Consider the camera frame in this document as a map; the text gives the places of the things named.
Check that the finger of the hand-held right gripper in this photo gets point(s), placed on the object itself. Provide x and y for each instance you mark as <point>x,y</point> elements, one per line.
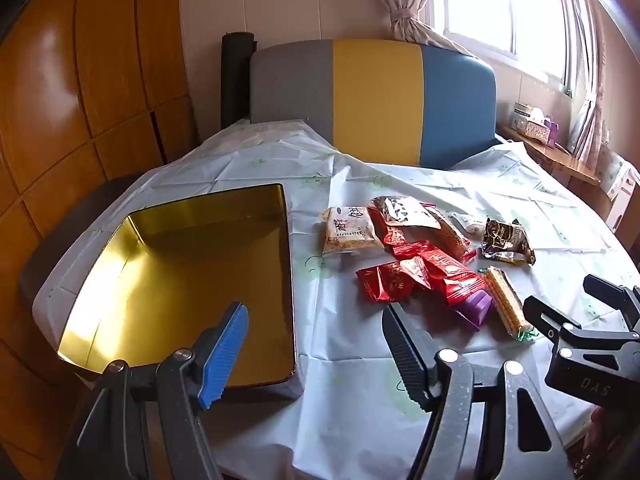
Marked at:
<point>607,290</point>
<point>542,317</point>

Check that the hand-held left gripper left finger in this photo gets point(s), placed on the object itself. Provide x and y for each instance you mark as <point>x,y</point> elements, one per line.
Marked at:
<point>225,355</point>

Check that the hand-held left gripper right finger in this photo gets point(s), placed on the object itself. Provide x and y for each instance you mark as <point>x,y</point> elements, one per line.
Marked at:
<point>400,355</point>

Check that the wafer biscuit packet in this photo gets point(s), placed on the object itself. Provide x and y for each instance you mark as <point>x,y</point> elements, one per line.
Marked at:
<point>505,300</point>

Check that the purple snack packet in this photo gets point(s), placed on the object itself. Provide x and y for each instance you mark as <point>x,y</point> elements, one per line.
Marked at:
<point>475,307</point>

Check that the red snack packet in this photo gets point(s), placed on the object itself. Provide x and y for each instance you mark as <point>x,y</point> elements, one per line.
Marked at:
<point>385,282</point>
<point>417,270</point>
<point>394,235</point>
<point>412,249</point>
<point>457,280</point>

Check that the gold tin box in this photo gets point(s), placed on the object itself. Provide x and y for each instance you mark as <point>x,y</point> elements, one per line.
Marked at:
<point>165,285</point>

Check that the sesame bar packet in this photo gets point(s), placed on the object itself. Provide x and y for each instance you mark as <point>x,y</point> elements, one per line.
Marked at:
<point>452,240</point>

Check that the beige pastry packet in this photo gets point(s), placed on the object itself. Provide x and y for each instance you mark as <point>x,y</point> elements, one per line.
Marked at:
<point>350,232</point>

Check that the brown white snack packet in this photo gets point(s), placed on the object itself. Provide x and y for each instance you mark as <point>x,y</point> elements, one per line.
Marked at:
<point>405,212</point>

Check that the white green-patterned tablecloth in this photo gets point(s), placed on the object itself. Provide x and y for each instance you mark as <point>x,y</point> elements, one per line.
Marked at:
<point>350,385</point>

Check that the wicker chair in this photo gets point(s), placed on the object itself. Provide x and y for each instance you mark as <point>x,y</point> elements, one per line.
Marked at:
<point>600,435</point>

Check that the yellow snack packet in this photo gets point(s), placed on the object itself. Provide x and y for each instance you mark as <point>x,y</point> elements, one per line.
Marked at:
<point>510,258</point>

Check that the dark brown snack packet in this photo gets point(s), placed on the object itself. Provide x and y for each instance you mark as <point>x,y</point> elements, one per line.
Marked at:
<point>505,237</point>

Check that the white wrapped candy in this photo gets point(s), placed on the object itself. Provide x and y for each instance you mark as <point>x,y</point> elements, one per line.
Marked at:
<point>472,230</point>

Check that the wooden side desk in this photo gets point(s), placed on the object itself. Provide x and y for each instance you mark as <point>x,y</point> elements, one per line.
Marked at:
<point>560,157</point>

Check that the purple box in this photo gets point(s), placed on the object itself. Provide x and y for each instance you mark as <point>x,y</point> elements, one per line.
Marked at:
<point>552,134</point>

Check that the pink side curtain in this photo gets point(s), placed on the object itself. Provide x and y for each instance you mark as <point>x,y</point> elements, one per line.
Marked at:
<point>590,120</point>

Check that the patterned tissue box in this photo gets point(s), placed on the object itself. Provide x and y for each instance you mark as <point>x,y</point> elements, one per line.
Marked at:
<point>530,127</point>

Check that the grey yellow blue chair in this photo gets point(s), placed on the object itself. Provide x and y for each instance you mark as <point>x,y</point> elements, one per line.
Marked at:
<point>375,100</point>

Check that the wooden cabinet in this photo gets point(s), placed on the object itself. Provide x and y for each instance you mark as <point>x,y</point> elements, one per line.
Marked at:
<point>75,85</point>

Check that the window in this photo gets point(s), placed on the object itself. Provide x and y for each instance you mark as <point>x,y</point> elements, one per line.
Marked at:
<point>480,5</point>

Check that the pink tied curtain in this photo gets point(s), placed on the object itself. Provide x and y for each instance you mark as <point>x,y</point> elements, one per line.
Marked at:
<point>405,10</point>

